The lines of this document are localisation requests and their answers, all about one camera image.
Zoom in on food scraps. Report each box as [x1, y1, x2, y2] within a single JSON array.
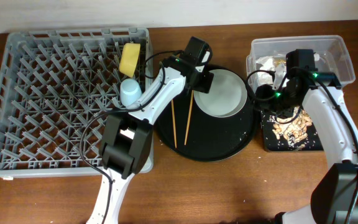
[[269, 107, 313, 151]]

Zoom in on wooden chopstick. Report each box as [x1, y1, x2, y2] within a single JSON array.
[[171, 100, 177, 148], [184, 90, 194, 146]]

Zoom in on grey round plate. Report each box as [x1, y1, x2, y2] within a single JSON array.
[[194, 68, 247, 118]]

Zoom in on yellow bowl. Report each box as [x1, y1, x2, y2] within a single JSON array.
[[119, 43, 141, 78]]

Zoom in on blue plastic cup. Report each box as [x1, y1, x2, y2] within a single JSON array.
[[120, 78, 142, 107]]

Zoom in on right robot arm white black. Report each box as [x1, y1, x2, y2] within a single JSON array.
[[249, 49, 358, 223]]

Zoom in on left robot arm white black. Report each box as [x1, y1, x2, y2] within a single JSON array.
[[88, 37, 214, 223]]

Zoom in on clear plastic waste bin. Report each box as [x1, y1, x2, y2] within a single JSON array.
[[246, 35, 356, 91]]

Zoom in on grey plastic dishwasher rack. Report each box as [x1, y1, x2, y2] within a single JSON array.
[[0, 28, 152, 180]]

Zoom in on crumpled white paper napkin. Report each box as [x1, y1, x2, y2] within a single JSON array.
[[256, 56, 287, 89]]

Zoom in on black rectangular tray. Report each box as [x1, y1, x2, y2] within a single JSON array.
[[260, 111, 323, 152]]

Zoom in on round black tray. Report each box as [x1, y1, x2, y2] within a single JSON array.
[[154, 65, 259, 162]]

